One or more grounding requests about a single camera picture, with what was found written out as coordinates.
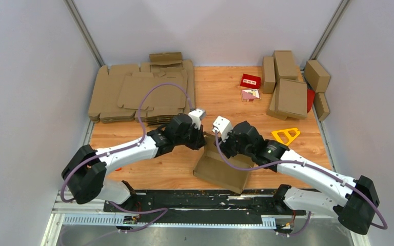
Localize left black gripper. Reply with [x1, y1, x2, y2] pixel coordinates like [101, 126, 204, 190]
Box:
[175, 122, 208, 151]

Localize brown cardboard box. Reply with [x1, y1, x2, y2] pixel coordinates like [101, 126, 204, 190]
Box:
[193, 134, 250, 194]

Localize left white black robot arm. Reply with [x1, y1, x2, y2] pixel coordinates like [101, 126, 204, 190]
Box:
[62, 109, 206, 212]

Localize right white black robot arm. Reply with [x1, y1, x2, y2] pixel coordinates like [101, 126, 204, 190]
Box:
[212, 117, 388, 235]

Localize red card box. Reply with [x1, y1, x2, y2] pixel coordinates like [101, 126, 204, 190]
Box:
[240, 73, 262, 89]

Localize front flat cardboard box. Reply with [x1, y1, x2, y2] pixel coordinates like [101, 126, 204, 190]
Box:
[266, 79, 307, 120]

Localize upright narrow cardboard box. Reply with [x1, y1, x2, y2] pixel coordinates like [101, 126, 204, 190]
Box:
[262, 56, 276, 94]

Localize rear leaning cardboard box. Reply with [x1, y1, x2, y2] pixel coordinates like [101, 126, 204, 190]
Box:
[273, 50, 298, 82]

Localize low right cardboard box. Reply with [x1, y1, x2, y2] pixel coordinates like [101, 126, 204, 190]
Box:
[313, 92, 330, 121]

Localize far right cardboard box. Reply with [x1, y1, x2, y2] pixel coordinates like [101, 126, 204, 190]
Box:
[304, 60, 331, 93]

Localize pink tangram puzzle card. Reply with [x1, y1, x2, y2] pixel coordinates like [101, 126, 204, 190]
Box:
[241, 89, 261, 102]

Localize stack of flat cardboard sheets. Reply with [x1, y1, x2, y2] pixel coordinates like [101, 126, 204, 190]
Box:
[88, 59, 195, 125]

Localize small folded cardboard pieces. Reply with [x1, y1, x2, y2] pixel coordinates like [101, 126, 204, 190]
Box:
[149, 52, 183, 72]

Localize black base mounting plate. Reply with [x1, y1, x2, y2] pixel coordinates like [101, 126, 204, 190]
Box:
[103, 189, 308, 226]

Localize red object behind boxes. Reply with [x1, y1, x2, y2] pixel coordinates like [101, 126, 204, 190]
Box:
[306, 89, 316, 113]

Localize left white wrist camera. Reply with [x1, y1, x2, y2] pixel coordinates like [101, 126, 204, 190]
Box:
[188, 108, 207, 129]

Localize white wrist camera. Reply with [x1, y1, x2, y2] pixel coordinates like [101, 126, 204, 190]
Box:
[212, 116, 233, 142]
[188, 108, 207, 129]

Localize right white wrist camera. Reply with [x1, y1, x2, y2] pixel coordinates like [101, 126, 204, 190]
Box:
[212, 116, 233, 142]

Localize yellow plastic triangle frame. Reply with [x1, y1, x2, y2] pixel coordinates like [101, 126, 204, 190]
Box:
[271, 128, 301, 146]

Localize right corner aluminium post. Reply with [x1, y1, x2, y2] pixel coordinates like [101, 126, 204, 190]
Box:
[309, 0, 351, 60]

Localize corner aluminium post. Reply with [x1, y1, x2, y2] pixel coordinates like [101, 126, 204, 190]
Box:
[309, 0, 351, 60]
[64, 0, 105, 67]

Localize aluminium frame rail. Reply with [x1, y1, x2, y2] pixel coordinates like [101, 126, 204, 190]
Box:
[41, 189, 370, 245]

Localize left corner aluminium post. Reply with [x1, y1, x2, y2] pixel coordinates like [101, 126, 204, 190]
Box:
[64, 0, 105, 67]

